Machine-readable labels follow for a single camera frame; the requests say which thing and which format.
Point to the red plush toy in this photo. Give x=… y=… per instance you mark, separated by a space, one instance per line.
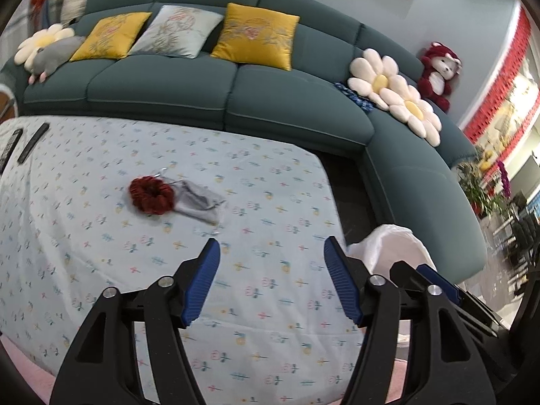
x=438 y=76

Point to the pink rug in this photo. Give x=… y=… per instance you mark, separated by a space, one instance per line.
x=25 y=379

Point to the dark red scrunchie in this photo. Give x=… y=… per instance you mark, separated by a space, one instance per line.
x=152 y=194

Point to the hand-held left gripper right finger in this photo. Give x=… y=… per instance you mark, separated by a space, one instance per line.
x=341 y=278

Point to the grey cloth pouch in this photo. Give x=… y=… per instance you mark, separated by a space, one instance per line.
x=198 y=200

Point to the red wall decoration strip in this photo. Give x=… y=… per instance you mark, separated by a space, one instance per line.
x=502 y=93

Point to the slim black remote control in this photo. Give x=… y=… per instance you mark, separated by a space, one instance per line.
x=33 y=142

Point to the light blue embroidered pillow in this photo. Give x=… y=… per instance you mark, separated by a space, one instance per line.
x=177 y=29

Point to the floral light blue tablecloth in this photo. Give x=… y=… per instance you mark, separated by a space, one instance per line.
x=253 y=202

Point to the wide black remote control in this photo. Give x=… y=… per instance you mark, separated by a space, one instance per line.
x=9 y=149

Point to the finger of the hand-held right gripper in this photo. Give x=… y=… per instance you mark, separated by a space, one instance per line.
x=438 y=280
x=403 y=274

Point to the teal sofa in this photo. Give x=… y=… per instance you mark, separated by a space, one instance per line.
x=295 y=93

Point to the yellow embroidered pillow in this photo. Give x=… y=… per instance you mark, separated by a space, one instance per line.
x=109 y=36
x=257 y=33

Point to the potted plant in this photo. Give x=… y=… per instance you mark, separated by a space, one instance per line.
x=481 y=190

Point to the blue patterned cloth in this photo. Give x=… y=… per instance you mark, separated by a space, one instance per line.
x=354 y=97

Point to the white plastic bag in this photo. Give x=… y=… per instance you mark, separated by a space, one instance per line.
x=388 y=244

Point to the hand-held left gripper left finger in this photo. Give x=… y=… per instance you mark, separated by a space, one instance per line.
x=202 y=278

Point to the grey plush mouse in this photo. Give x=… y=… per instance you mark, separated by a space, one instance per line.
x=55 y=57

